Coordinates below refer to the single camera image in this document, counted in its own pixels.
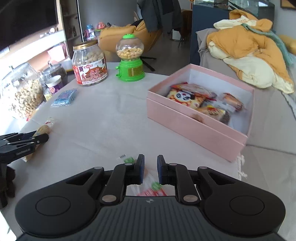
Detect red yellow snack packet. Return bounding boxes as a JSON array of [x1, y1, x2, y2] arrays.
[[197, 105, 230, 125]]

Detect blue candy packet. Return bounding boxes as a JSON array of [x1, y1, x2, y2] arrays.
[[51, 88, 78, 107]]

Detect panda yellow snack packet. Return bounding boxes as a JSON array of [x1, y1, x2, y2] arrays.
[[166, 88, 205, 110]]

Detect white tablecloth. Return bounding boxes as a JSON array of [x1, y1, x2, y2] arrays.
[[3, 70, 238, 236]]

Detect pink cardboard box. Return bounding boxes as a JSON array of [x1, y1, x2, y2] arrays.
[[147, 64, 255, 162]]

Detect plastic jar with red label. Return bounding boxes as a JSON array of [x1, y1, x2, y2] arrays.
[[72, 40, 108, 86]]

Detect orange cream blanket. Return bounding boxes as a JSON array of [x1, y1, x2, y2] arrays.
[[206, 9, 295, 94]]

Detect large red snack bag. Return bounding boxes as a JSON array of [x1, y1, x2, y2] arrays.
[[171, 82, 217, 99]]

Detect purple paper cup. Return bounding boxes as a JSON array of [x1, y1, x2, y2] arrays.
[[45, 75, 63, 94]]

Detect round cake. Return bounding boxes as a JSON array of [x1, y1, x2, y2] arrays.
[[222, 93, 244, 112]]

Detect beige cracker bar packet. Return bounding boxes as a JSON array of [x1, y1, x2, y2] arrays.
[[22, 118, 56, 162]]

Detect large glass peanut jar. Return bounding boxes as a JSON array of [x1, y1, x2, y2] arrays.
[[1, 62, 44, 120]]

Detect orange armchair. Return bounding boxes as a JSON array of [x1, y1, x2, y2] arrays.
[[99, 19, 163, 56]]

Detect small glass jar dark contents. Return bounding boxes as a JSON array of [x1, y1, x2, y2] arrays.
[[41, 61, 68, 86]]

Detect green gumball dispenser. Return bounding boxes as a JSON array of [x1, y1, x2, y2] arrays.
[[116, 34, 144, 82]]

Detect brown bar clear wrapper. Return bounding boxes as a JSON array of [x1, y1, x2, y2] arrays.
[[117, 154, 167, 197]]

